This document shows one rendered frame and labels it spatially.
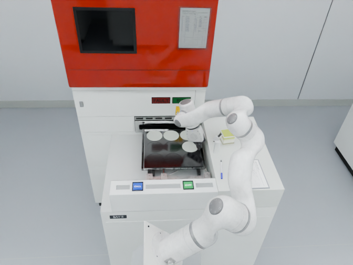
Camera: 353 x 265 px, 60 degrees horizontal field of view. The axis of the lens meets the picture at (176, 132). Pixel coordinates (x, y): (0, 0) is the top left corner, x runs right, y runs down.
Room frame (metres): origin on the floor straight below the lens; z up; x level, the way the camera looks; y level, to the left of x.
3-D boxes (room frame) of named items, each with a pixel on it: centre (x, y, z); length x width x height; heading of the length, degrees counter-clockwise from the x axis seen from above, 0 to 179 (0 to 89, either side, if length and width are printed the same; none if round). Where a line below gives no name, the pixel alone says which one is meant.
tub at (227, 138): (1.40, -0.30, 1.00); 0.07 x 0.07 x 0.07; 14
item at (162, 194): (1.03, 0.05, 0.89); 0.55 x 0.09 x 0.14; 96
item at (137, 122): (1.61, 0.06, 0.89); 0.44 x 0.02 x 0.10; 96
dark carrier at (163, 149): (1.40, 0.02, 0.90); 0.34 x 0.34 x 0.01; 6
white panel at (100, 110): (1.60, 0.24, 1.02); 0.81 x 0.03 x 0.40; 96
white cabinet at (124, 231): (1.30, -0.07, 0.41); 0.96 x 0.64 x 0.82; 96
